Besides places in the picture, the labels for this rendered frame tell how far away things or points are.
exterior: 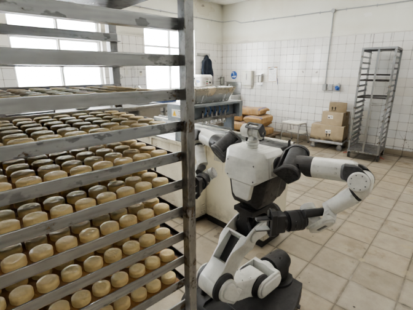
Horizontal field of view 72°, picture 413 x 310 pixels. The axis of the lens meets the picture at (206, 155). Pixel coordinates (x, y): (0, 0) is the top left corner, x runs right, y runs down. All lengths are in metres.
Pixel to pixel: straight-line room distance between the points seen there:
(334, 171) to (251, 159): 0.36
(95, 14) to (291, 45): 6.15
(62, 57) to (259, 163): 0.93
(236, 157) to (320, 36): 5.28
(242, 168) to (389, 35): 5.04
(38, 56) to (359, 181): 1.07
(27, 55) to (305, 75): 6.13
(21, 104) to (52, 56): 0.11
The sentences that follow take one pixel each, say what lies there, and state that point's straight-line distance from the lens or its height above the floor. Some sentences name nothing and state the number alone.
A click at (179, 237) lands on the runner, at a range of 0.95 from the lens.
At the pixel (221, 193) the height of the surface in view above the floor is 0.37.
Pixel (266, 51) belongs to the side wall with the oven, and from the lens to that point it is 7.00.
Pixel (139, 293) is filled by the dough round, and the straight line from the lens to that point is 1.03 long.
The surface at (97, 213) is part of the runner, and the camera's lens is 0.77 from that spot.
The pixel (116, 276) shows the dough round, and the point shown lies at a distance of 0.97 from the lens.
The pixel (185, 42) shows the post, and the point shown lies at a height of 1.55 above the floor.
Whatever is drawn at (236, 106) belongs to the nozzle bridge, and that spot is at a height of 1.12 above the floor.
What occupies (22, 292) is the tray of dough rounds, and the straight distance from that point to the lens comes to 0.87.
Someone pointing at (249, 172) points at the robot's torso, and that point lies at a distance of 1.36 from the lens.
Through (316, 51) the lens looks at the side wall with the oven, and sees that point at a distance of 6.48.
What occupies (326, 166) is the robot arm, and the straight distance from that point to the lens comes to 1.25.
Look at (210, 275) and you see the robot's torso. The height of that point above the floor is 0.51.
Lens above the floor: 1.48
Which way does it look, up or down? 17 degrees down
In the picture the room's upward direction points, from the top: straight up
